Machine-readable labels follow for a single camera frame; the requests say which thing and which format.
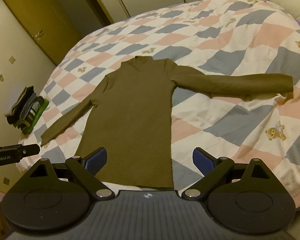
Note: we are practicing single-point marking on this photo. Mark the olive long-sleeve sweater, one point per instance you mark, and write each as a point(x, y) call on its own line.
point(132, 120)

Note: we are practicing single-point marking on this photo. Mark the wooden door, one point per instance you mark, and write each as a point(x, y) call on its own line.
point(37, 12)

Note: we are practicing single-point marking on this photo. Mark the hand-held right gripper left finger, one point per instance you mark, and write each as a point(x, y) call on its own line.
point(96, 159)

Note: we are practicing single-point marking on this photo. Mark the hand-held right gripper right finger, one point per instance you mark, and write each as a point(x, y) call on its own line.
point(203, 160)

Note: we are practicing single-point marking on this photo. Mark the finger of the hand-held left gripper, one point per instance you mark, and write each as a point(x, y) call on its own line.
point(30, 150)

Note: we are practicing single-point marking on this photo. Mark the black folded garment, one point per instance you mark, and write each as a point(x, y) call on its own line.
point(13, 118)

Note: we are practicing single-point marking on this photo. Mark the grey-brown folded garment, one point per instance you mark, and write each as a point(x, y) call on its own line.
point(22, 100)

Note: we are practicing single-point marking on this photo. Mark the wall light switch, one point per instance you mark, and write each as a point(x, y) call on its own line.
point(12, 59)

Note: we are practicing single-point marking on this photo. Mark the striped folded garment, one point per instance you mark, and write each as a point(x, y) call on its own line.
point(33, 113)

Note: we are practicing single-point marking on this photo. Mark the pink blue checked quilt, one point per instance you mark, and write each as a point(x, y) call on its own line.
point(227, 42)

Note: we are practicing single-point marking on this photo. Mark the blue-grey folded garment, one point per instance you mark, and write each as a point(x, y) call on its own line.
point(29, 106)

